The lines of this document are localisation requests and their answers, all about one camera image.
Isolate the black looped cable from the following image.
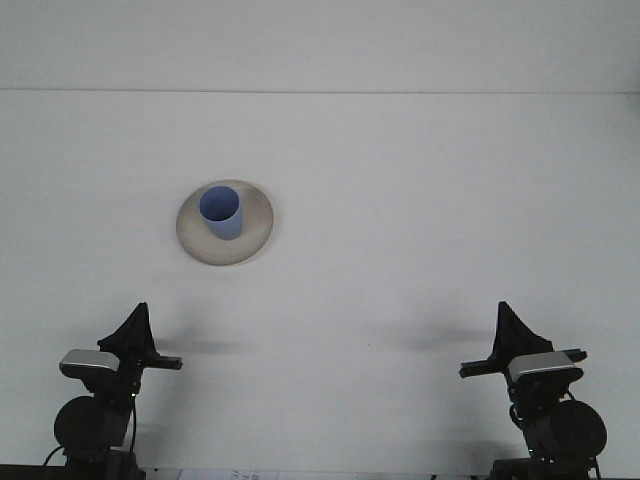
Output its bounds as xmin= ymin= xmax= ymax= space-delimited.
xmin=42 ymin=444 xmax=69 ymax=469

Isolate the pale blue cup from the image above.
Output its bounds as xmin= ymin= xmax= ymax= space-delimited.
xmin=198 ymin=185 xmax=245 ymax=242

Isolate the pale round plate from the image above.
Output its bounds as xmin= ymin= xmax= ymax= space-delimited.
xmin=175 ymin=178 xmax=275 ymax=268

